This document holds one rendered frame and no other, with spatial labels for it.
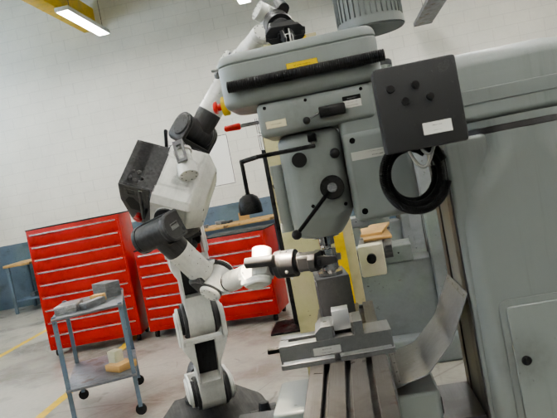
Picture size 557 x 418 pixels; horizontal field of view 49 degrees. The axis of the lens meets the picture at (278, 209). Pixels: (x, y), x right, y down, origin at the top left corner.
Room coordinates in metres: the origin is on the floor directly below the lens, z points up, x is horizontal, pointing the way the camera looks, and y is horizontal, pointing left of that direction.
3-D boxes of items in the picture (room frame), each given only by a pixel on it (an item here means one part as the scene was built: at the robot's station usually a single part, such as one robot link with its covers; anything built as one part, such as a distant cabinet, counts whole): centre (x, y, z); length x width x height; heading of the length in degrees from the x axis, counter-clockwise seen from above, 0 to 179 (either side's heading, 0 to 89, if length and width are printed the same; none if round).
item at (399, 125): (1.51, -0.39, 1.62); 0.20 x 0.09 x 0.21; 84
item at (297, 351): (1.87, -0.10, 0.99); 0.35 x 0.15 x 0.11; 86
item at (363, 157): (1.85, -0.32, 1.47); 0.24 x 0.19 x 0.26; 174
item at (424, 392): (1.88, -0.13, 0.79); 0.50 x 0.35 x 0.12; 84
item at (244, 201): (1.88, 0.08, 1.45); 0.07 x 0.07 x 0.06
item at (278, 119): (1.87, -0.17, 1.68); 0.34 x 0.24 x 0.10; 84
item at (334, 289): (2.28, -0.15, 1.03); 0.22 x 0.12 x 0.20; 0
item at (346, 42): (1.87, -0.14, 1.81); 0.47 x 0.26 x 0.16; 84
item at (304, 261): (1.91, -0.04, 1.23); 0.13 x 0.12 x 0.10; 160
